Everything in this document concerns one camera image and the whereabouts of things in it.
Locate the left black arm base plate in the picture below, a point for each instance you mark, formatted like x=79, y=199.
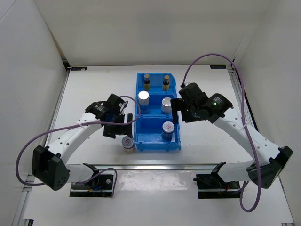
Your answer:
x=103, y=186

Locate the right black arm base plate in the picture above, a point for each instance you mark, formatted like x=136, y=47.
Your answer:
x=212, y=186

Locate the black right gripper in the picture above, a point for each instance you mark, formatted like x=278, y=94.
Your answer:
x=178, y=104

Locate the yellow-label small brown bottle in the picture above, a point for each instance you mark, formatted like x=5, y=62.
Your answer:
x=166, y=82
x=147, y=82

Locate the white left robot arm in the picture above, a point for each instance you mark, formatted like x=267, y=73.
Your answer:
x=49, y=163

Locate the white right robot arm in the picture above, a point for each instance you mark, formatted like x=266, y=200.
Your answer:
x=268, y=159

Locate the white-lid spice jar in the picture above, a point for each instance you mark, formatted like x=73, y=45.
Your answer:
x=167, y=130
x=128, y=144

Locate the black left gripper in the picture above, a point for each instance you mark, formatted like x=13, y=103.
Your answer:
x=108, y=132

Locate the blue three-compartment plastic bin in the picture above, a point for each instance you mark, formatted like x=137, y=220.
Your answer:
x=148, y=128

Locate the blue-label silver-lid shaker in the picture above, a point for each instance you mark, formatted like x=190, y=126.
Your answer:
x=166, y=105
x=143, y=100

